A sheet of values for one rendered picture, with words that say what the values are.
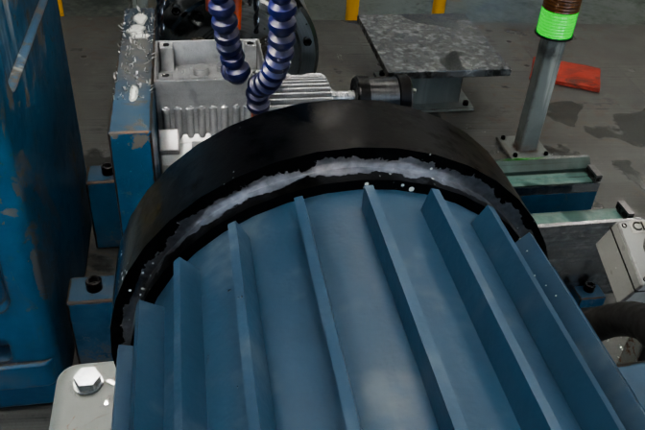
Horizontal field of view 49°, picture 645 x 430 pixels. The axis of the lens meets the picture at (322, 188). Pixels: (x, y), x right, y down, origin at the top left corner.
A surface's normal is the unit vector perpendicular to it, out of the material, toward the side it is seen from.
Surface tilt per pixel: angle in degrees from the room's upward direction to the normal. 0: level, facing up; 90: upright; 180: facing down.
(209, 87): 90
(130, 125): 0
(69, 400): 0
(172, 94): 90
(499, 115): 0
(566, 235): 90
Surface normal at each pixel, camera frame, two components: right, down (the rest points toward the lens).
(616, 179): 0.06, -0.81
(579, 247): 0.17, 0.58
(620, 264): -0.98, 0.05
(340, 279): -0.18, -0.77
